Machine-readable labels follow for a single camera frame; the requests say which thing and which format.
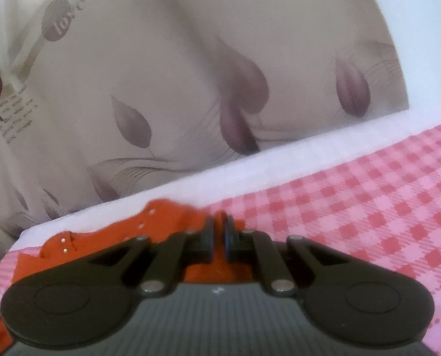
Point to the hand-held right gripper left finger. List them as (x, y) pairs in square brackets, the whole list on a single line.
[(208, 239)]

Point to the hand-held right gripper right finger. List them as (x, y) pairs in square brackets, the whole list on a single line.
[(228, 243)]

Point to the orange garment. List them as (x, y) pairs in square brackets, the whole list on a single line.
[(161, 218)]

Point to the white mattress edge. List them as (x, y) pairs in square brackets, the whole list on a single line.
[(316, 148)]

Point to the pink checked bed sheet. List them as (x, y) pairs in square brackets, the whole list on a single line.
[(353, 200)]

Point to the beige leaf print curtain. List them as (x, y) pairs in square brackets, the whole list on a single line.
[(150, 44)]

